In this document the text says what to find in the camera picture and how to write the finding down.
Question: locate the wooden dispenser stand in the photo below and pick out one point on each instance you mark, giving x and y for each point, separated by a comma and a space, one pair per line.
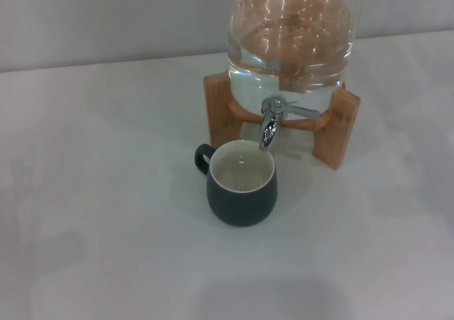
221, 121

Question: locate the dark grey ceramic cup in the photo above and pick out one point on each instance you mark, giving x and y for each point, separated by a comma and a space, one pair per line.
241, 206

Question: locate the chrome faucet tap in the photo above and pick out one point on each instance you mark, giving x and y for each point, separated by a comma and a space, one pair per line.
271, 128

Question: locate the clear glass water jar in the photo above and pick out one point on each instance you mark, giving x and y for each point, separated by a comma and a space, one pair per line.
291, 32

